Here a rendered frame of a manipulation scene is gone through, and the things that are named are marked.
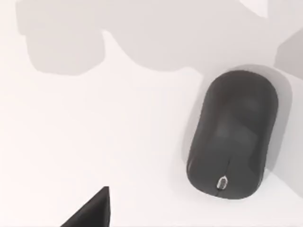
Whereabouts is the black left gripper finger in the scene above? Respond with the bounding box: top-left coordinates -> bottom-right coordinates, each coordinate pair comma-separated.
59,186 -> 111,227

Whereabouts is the black computer mouse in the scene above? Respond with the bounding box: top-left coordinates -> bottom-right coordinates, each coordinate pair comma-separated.
186,70 -> 279,201

